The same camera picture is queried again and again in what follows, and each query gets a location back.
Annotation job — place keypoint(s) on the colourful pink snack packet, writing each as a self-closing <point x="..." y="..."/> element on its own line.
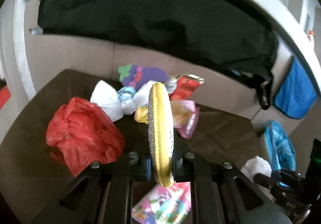
<point x="164" y="205"/>

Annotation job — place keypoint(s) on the white tissue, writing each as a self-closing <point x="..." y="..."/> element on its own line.
<point x="255" y="166"/>

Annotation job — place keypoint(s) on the blue lined trash bin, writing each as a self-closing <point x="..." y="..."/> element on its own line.
<point x="280" y="150"/>

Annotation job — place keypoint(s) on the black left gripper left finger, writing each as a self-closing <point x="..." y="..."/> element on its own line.
<point x="102" y="193"/>

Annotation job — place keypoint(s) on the round yellow scouring sponge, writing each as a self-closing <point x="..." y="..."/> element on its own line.
<point x="161" y="134"/>

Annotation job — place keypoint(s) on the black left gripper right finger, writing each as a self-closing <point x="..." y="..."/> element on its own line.
<point x="221" y="193"/>

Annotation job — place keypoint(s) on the blue microfibre towel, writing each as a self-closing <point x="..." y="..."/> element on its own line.
<point x="296" y="94"/>

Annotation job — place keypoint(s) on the white microwave on counter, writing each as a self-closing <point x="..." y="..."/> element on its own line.
<point x="303" y="11"/>

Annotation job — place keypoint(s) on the purple eggplant shaped sponge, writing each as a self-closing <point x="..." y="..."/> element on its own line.
<point x="136" y="76"/>

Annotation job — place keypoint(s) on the pink yellow snack bag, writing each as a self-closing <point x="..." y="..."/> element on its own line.
<point x="185" y="117"/>

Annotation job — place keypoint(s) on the black cloth on cabinet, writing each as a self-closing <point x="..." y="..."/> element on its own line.
<point x="211" y="33"/>

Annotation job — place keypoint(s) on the red snack wrapper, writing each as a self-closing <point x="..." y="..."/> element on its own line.
<point x="182" y="87"/>

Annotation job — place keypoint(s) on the crumpled red plastic bag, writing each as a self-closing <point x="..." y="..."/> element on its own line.
<point x="84" y="133"/>

